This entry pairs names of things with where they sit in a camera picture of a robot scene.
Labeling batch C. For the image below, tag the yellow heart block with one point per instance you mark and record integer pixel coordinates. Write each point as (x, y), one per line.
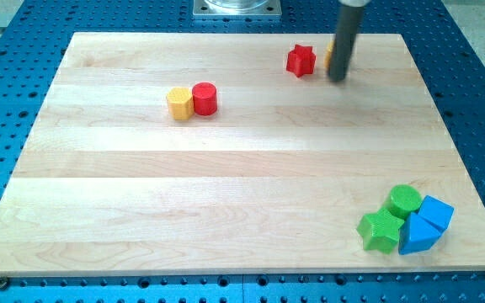
(328, 55)

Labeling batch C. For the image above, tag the wooden board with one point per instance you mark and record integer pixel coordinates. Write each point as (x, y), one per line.
(275, 181)

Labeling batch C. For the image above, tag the red cylinder block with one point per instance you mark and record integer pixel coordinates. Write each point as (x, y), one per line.
(205, 98)

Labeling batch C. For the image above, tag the yellow hexagon block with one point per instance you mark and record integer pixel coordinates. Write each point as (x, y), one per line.
(180, 103)

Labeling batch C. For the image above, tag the red star block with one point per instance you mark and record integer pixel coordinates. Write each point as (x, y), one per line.
(301, 60)

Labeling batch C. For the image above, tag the green star block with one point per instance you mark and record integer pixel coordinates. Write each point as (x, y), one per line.
(380, 231)

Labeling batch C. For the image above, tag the green cylinder block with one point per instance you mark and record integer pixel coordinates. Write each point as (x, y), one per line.
(403, 200)

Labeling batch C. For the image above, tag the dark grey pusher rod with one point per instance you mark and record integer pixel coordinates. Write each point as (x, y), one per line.
(350, 16)

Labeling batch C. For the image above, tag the blue triangle block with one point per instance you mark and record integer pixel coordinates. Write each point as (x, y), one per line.
(417, 235)

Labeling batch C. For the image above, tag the blue cube block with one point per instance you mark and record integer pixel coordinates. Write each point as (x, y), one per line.
(437, 213)

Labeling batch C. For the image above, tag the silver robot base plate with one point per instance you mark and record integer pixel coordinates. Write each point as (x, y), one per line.
(236, 8)

